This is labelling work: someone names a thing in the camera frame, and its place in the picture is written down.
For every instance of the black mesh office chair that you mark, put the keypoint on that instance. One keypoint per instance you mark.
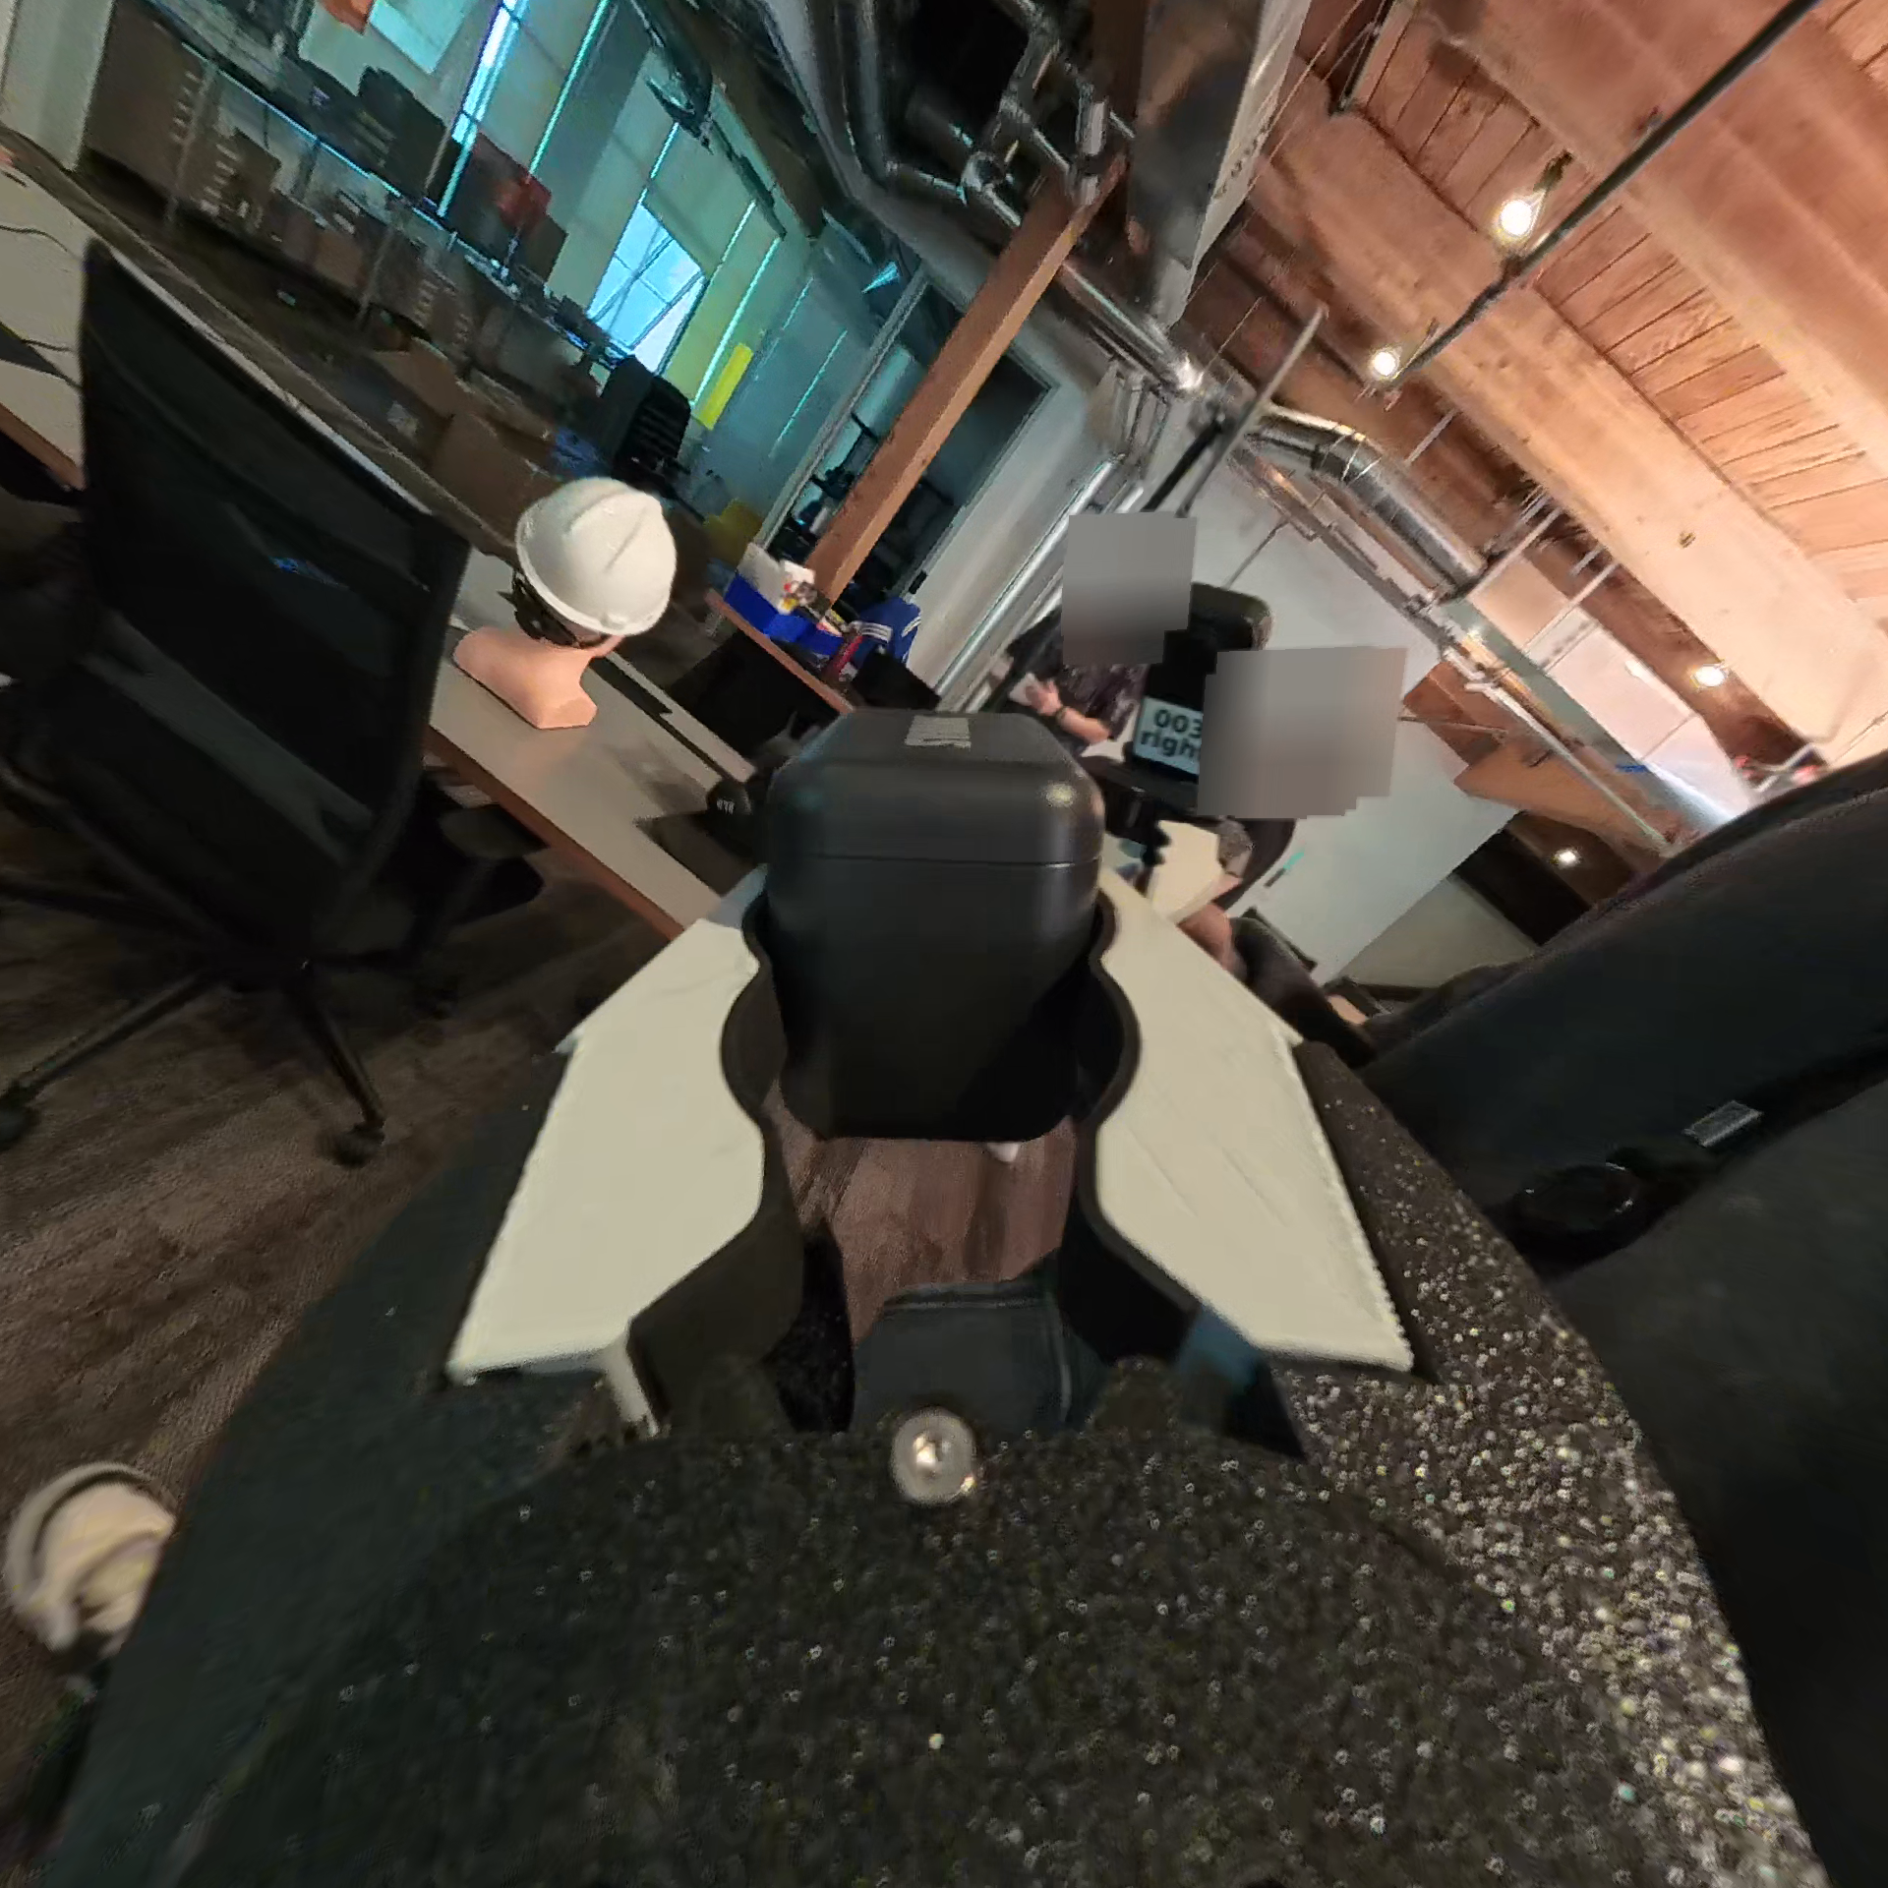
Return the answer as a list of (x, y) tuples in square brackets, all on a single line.
[(249, 589)]

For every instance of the pink mannequin head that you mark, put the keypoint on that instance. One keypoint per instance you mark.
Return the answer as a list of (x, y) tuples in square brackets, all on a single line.
[(514, 669)]

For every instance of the small blue storage box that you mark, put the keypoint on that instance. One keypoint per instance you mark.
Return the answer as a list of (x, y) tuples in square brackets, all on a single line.
[(777, 604)]

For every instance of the wooden support post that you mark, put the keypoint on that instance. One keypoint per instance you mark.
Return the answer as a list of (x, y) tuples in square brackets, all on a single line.
[(943, 397)]

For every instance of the silver metal air ducts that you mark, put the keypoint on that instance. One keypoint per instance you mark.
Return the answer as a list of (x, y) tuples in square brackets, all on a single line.
[(1138, 179)]

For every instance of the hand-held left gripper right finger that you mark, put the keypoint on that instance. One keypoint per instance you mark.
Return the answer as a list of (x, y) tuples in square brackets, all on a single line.
[(1254, 1165)]

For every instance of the person's white shoe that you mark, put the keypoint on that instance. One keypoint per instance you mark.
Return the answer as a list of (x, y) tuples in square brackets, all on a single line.
[(82, 1558)]

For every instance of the grey desk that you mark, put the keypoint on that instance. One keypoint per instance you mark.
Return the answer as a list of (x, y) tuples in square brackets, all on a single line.
[(591, 768)]

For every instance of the white hard hat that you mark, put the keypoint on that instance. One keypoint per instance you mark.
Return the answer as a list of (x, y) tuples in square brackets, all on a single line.
[(599, 543)]

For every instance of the black battery charging case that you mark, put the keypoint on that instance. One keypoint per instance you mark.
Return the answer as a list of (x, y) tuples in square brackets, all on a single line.
[(932, 915)]

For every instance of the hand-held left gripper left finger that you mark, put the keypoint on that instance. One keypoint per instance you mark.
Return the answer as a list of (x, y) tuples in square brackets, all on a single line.
[(618, 1179)]

